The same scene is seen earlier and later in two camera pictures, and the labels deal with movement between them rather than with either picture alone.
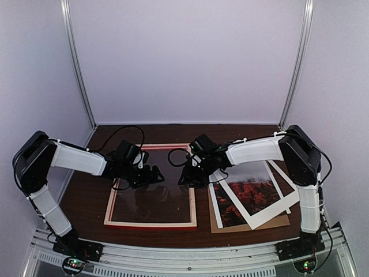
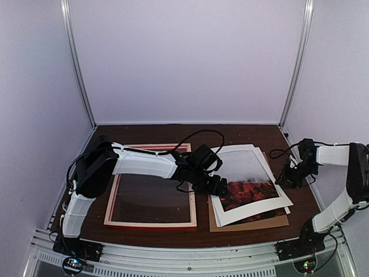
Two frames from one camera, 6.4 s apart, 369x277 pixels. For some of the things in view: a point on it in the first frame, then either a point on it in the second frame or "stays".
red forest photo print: x=251 y=184 stays
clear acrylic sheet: x=162 y=202 stays
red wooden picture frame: x=108 y=223 stays
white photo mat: x=270 y=212 -> x=224 y=219
